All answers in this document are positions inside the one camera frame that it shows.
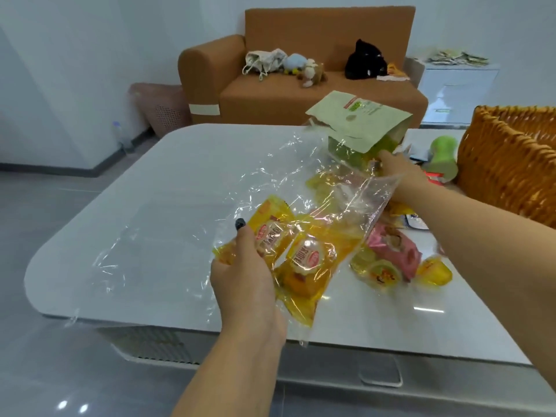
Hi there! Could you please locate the person's left hand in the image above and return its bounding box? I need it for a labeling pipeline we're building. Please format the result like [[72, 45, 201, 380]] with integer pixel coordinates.
[[211, 219, 288, 344]]

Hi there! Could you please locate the person's right forearm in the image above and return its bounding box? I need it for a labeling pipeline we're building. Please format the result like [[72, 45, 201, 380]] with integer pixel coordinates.
[[391, 180, 556, 359]]

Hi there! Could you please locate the pile of green packets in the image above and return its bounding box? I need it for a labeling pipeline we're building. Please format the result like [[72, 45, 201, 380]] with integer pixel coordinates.
[[427, 49, 490, 68]]

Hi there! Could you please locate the clear plastic bag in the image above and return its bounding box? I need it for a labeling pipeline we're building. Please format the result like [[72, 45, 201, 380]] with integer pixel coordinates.
[[64, 125, 400, 349]]

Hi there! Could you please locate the green plastic bottle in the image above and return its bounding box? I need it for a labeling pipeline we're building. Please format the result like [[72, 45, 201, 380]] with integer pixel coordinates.
[[422, 136, 459, 184]]

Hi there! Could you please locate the blue plush toy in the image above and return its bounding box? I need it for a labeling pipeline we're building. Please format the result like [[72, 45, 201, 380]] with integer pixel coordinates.
[[282, 53, 310, 77]]

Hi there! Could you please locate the pink snack packet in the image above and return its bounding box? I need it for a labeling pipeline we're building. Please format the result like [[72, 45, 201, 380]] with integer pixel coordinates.
[[364, 222, 423, 284]]

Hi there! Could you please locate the brown and white plush toy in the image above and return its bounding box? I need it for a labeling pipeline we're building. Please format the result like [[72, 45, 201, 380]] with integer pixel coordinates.
[[301, 58, 327, 88]]

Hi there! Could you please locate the pink laundry basket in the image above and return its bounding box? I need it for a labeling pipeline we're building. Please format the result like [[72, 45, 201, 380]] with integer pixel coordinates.
[[130, 82, 193, 139]]

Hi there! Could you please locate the yellow-green jelly cup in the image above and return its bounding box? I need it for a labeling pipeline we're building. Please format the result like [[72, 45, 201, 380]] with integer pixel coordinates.
[[351, 249, 404, 292]]

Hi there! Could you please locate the clear plastic water bottle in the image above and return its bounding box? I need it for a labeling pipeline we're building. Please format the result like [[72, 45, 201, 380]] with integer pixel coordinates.
[[111, 120, 136, 155]]

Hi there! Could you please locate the green paper bag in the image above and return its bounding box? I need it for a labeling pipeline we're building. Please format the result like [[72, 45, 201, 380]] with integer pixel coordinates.
[[305, 90, 414, 170]]

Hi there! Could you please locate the person's left forearm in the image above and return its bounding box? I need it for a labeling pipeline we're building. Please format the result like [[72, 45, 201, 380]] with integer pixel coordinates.
[[171, 328, 288, 417]]

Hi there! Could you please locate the orange wicker basket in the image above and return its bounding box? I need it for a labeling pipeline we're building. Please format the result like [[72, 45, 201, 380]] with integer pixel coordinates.
[[455, 105, 556, 230]]

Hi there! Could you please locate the white cabinet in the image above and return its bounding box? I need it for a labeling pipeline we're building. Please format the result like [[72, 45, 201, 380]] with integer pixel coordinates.
[[405, 56, 500, 129]]

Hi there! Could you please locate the person's right hand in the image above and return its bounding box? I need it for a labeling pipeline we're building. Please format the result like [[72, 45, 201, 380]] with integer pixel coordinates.
[[376, 150, 431, 204]]

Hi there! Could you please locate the beige drawstring cloth bag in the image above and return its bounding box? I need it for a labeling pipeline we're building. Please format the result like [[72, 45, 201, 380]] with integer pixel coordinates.
[[242, 49, 288, 81]]

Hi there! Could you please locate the orange-brown sofa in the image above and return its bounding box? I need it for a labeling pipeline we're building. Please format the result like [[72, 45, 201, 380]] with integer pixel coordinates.
[[178, 6, 429, 129]]

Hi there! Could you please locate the black bag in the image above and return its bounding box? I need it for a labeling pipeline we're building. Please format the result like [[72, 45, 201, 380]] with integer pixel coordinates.
[[344, 38, 389, 81]]

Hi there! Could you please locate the small yellow snack packet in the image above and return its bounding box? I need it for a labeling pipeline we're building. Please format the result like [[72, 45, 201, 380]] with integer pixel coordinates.
[[416, 255, 453, 288]]

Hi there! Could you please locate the blue and white packet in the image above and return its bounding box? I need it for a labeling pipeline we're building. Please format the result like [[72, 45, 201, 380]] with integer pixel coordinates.
[[403, 214, 431, 231]]

